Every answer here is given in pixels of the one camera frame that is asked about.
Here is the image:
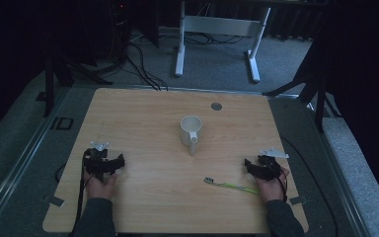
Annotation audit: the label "right hand-held gripper cable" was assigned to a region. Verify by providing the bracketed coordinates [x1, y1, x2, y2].
[276, 168, 290, 203]

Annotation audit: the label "bundle of black floor cables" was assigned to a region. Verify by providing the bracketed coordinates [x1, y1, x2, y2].
[123, 41, 170, 92]

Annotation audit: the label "grey tape strip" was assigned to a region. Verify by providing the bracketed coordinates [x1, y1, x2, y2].
[42, 195, 65, 208]
[289, 196, 309, 206]

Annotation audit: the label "black metal stand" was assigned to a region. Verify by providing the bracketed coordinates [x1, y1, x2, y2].
[262, 42, 343, 134]
[35, 53, 114, 119]

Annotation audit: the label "person's right hand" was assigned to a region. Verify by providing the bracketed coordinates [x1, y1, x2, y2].
[254, 166, 290, 202]

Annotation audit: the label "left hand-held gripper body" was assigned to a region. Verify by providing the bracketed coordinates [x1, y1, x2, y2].
[82, 140, 114, 183]

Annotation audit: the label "white metal desk frame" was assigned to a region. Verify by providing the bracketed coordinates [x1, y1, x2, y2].
[174, 0, 272, 84]

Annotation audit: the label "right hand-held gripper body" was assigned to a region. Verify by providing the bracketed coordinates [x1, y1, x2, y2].
[256, 146, 290, 182]

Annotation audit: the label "metal floor rail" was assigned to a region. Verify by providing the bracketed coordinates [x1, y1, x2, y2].
[304, 98, 373, 237]
[0, 86, 72, 229]

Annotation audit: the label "person's left hand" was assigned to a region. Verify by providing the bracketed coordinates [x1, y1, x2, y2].
[84, 171, 118, 201]

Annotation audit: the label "green toothbrush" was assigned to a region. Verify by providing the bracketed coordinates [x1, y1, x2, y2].
[203, 176, 261, 196]

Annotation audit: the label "black computer tower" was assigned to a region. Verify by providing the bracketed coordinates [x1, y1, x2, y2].
[109, 0, 133, 64]

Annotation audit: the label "black cables under desk frame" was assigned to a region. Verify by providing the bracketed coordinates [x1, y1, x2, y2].
[159, 31, 247, 46]

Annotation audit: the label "left hand-held gripper cable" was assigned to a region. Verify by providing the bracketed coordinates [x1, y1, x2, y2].
[68, 149, 92, 237]

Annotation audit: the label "white cup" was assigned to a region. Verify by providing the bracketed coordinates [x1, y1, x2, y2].
[179, 115, 204, 157]

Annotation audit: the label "hand-held gripper cable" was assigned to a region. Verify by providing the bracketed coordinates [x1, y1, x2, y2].
[68, 149, 92, 237]
[276, 168, 290, 203]

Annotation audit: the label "long black floor cable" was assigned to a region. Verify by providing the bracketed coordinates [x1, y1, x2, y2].
[280, 136, 340, 237]

